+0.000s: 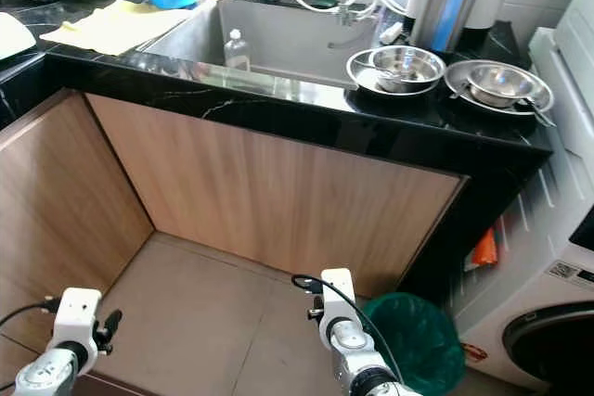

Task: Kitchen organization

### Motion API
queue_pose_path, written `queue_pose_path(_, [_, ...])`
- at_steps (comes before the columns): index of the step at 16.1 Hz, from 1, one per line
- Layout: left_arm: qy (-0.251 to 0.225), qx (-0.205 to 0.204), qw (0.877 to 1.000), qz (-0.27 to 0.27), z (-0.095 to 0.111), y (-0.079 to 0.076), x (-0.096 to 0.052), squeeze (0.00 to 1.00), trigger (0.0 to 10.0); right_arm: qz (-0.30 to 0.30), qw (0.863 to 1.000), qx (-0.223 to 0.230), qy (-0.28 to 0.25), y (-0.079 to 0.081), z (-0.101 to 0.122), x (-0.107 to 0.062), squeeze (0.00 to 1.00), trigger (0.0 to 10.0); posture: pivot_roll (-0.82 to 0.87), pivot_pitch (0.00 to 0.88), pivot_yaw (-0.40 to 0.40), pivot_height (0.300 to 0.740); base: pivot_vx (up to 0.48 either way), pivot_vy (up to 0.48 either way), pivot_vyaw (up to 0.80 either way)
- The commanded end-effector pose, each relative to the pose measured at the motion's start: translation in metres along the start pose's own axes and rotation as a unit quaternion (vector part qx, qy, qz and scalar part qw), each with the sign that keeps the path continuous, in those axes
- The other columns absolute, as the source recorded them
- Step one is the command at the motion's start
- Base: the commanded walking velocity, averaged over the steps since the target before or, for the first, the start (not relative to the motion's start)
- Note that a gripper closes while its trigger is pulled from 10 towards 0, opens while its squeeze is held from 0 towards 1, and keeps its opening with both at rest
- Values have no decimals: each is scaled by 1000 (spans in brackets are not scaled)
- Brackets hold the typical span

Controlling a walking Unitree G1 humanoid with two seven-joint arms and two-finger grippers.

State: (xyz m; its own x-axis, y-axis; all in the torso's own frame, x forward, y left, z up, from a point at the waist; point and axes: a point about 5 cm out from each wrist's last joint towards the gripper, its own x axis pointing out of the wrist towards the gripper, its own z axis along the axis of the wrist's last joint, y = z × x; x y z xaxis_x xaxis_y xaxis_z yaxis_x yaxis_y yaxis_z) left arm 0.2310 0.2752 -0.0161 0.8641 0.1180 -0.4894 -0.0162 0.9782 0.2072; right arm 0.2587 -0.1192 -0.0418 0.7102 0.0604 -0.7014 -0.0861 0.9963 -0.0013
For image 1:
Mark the steel deep plate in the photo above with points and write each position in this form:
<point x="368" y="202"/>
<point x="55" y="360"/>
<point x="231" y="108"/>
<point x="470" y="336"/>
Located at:
<point x="455" y="79"/>
<point x="357" y="73"/>

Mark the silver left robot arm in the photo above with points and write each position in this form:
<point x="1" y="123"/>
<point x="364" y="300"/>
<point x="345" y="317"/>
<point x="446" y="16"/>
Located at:
<point x="46" y="379"/>

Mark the green trash bin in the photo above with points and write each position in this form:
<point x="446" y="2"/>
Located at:
<point x="422" y="340"/>

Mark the wooden cabinet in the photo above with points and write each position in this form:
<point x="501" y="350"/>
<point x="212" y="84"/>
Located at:
<point x="288" y="187"/>

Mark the orange tag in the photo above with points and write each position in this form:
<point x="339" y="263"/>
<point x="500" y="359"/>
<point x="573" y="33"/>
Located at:
<point x="484" y="252"/>

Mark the white washing machine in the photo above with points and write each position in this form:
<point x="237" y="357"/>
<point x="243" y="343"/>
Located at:
<point x="538" y="229"/>

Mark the clear plastic bottle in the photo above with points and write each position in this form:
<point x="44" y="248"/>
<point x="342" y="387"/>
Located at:
<point x="237" y="53"/>

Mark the stainless steel sink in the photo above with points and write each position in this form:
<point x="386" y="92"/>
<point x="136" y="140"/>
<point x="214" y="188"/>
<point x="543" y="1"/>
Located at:
<point x="288" y="39"/>

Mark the white clip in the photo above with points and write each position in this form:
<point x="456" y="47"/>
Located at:
<point x="392" y="32"/>

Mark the steel spoon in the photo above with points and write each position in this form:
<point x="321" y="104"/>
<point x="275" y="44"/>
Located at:
<point x="543" y="113"/>

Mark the yellow cloth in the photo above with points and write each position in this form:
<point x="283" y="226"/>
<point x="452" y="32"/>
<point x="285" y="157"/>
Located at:
<point x="111" y="27"/>

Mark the white appliance lid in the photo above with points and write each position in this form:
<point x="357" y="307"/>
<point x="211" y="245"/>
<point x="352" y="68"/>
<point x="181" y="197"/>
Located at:
<point x="14" y="39"/>

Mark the steel knife block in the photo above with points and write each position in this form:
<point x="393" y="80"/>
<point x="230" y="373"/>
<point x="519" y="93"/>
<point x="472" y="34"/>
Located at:
<point x="450" y="2"/>

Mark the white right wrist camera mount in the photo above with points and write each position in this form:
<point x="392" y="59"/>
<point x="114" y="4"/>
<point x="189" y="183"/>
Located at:
<point x="337" y="294"/>

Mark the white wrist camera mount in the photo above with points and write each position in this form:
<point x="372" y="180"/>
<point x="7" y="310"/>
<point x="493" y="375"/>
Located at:
<point x="337" y="294"/>
<point x="76" y="314"/>

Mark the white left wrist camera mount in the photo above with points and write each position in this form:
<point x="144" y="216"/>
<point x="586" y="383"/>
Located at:
<point x="76" y="314"/>

